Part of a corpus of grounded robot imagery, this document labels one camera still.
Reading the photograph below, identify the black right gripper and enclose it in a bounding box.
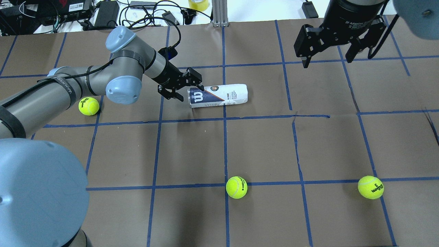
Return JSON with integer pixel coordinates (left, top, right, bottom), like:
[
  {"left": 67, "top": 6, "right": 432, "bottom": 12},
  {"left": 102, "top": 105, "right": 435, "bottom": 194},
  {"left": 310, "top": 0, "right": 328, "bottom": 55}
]
[{"left": 294, "top": 0, "right": 386, "bottom": 68}]

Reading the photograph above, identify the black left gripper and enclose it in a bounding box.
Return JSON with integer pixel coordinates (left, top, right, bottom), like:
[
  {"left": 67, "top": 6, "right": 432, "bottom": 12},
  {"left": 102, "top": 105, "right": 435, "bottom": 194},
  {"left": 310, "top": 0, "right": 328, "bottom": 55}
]
[{"left": 157, "top": 61, "right": 204, "bottom": 102}]

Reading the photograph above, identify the white tennis ball can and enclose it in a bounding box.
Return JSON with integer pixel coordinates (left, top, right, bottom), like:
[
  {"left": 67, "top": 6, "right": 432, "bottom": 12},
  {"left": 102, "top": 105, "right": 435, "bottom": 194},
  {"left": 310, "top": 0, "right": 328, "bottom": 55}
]
[{"left": 188, "top": 83, "right": 248, "bottom": 108}]

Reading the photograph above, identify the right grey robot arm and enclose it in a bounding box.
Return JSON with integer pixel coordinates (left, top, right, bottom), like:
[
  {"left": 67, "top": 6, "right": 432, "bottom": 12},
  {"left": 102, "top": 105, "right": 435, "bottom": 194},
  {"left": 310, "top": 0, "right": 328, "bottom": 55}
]
[{"left": 294, "top": 0, "right": 439, "bottom": 68}]

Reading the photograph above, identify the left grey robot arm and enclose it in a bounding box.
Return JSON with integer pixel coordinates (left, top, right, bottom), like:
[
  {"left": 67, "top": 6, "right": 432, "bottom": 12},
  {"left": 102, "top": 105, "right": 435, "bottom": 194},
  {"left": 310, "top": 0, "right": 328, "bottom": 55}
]
[{"left": 1, "top": 27, "right": 202, "bottom": 247}]

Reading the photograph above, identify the Wilson 3 tennis ball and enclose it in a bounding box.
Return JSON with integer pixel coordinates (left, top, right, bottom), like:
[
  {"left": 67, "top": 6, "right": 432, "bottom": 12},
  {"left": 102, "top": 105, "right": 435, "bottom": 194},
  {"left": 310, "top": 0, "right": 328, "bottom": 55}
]
[{"left": 78, "top": 97, "right": 100, "bottom": 116}]

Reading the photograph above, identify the Head yellow tennis ball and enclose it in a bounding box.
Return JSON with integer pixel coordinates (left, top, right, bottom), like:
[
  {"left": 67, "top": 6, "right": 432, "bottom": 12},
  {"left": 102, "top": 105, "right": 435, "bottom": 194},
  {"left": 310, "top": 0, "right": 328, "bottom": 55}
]
[{"left": 226, "top": 176, "right": 248, "bottom": 200}]

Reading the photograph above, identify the yellow tennis ball near base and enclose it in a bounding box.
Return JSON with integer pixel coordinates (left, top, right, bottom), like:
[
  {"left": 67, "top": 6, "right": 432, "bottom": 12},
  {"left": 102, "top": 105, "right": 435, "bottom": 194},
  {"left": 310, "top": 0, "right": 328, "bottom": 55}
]
[{"left": 357, "top": 176, "right": 384, "bottom": 200}]

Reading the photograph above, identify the black power adapter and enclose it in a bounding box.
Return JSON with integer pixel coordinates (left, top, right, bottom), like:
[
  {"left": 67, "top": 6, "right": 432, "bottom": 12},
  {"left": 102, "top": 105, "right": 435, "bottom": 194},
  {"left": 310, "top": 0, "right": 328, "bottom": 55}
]
[{"left": 301, "top": 0, "right": 319, "bottom": 19}]

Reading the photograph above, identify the yellow tape roll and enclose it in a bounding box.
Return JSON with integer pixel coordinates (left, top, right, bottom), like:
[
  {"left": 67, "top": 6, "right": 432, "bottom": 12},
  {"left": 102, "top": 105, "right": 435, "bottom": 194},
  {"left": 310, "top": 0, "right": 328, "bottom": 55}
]
[{"left": 188, "top": 0, "right": 210, "bottom": 12}]

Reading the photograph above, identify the black laptop charger brick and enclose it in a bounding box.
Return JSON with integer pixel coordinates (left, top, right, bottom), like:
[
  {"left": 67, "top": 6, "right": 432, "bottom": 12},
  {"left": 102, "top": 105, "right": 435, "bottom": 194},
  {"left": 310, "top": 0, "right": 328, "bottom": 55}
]
[{"left": 94, "top": 1, "right": 119, "bottom": 28}]

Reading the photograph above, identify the black electronics box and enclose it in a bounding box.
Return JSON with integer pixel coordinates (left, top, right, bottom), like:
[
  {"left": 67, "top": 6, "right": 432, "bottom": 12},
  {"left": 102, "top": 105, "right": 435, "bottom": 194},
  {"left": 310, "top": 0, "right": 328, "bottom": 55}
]
[{"left": 36, "top": 0, "right": 95, "bottom": 26}]

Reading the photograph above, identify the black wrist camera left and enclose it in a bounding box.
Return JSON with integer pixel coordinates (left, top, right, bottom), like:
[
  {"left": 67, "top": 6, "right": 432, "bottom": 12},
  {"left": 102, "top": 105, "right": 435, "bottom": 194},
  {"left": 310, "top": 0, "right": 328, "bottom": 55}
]
[{"left": 158, "top": 46, "right": 178, "bottom": 60}]

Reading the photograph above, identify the aluminium frame post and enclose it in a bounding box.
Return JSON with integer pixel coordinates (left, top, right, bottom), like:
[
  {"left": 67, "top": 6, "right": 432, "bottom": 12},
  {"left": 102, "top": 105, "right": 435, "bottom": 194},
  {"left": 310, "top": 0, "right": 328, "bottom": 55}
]
[{"left": 211, "top": 0, "right": 229, "bottom": 27}]

